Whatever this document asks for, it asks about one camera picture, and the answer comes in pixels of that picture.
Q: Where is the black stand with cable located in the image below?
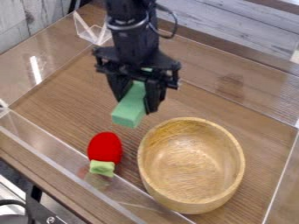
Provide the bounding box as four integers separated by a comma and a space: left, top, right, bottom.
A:
0, 185, 70, 224

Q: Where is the red plush radish toy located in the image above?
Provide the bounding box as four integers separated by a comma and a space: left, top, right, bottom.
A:
87, 132, 123, 178

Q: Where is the brown wooden bowl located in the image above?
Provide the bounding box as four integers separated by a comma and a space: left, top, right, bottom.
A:
137, 117, 246, 214

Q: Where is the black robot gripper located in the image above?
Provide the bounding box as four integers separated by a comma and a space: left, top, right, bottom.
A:
94, 20, 182, 114

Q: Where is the clear acrylic corner bracket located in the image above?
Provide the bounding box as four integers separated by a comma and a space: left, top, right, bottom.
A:
73, 11, 113, 46

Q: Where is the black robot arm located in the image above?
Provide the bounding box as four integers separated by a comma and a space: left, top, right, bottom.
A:
94, 0, 182, 114

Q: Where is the green rectangular block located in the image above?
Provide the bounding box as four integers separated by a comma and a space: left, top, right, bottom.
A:
111, 81, 146, 129

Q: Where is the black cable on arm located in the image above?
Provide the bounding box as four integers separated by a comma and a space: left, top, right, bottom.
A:
147, 3, 181, 40

